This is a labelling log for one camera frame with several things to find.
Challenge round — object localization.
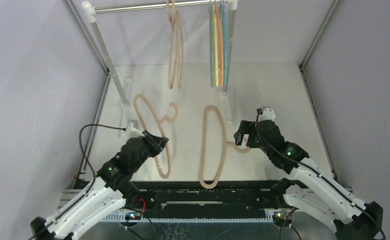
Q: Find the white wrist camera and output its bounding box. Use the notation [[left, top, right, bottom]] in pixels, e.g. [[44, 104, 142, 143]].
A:
[[125, 120, 144, 139], [256, 106, 276, 122]]

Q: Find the green wire hanger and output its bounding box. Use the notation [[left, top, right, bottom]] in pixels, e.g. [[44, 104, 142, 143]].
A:
[[208, 4, 216, 88]]

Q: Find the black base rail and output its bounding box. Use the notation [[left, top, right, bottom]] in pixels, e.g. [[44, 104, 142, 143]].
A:
[[127, 180, 291, 220]]

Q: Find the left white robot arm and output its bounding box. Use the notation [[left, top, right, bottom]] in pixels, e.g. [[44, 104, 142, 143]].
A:
[[30, 130, 169, 240]]

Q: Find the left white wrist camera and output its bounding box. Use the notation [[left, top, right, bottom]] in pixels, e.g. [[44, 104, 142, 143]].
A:
[[125, 120, 144, 139]]

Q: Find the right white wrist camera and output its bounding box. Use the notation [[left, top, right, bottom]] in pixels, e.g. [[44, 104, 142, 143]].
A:
[[256, 106, 276, 122]]

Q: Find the yellow wire hanger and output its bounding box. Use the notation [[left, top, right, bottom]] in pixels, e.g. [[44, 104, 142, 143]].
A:
[[212, 5, 219, 86]]

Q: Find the blue wire hanger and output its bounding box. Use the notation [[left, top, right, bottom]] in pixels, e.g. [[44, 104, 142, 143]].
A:
[[220, 3, 228, 87]]

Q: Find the white clothes rack frame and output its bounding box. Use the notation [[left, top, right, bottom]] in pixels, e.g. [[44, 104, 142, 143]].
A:
[[81, 0, 238, 124]]

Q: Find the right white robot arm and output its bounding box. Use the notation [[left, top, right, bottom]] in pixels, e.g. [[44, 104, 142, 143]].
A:
[[234, 120, 386, 240]]

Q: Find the right black camera cable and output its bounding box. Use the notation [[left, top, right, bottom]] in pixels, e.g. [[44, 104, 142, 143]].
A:
[[254, 110, 386, 240]]

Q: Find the orange wire hanger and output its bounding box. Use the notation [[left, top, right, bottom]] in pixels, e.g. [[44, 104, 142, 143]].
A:
[[216, 5, 224, 87]]

